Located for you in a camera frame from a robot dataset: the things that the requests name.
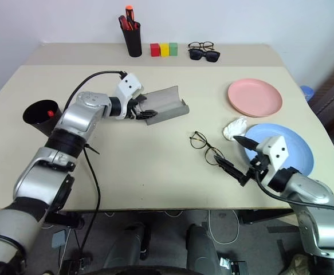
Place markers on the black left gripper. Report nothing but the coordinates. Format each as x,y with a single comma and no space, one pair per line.
132,109

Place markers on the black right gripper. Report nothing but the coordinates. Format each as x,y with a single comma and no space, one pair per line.
259,167

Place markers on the grey glasses case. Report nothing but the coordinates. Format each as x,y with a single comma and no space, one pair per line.
166,104

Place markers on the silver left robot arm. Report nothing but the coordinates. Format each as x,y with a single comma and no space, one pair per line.
72,120

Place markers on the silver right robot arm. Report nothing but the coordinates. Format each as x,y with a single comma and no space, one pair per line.
312,192

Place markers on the tortoiseshell round glasses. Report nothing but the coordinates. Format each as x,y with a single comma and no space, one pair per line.
205,142

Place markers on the black paper cup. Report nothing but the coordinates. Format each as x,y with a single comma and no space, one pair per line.
37,114

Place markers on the white crumpled tissue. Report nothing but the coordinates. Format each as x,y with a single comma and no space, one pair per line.
235,127

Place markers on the blue plate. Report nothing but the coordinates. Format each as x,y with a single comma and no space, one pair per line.
295,154

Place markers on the red block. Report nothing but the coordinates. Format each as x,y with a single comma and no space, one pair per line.
154,50

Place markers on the yellow block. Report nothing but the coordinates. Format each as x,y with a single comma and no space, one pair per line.
164,50

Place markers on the pink plate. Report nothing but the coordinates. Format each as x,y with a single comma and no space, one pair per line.
254,97

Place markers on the green block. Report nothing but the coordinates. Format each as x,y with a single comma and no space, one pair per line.
173,49

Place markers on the black tall pen holder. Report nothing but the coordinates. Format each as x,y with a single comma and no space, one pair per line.
133,41

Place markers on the black zip tie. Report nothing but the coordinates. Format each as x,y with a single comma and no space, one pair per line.
92,149

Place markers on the black sunglasses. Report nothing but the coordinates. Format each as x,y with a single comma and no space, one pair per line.
196,54

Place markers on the red black screwdriver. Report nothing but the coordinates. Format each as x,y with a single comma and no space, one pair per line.
123,23
137,25

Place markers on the blue round container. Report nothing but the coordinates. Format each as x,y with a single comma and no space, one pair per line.
307,92

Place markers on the red marker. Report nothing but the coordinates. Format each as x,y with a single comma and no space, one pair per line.
50,113

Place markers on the dark rounded shape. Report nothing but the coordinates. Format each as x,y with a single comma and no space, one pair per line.
129,246
202,246

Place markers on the grey floor box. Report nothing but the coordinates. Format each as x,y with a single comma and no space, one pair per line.
59,239

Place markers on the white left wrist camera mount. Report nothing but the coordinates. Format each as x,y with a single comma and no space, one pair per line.
126,86

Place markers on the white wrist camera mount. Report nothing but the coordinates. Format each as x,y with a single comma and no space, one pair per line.
278,151
126,86

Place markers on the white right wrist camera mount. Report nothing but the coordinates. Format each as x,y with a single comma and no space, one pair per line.
278,151

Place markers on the black table frame bar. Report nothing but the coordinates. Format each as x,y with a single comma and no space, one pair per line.
267,217

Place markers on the thin black frame glasses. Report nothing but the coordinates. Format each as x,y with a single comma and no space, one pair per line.
195,44

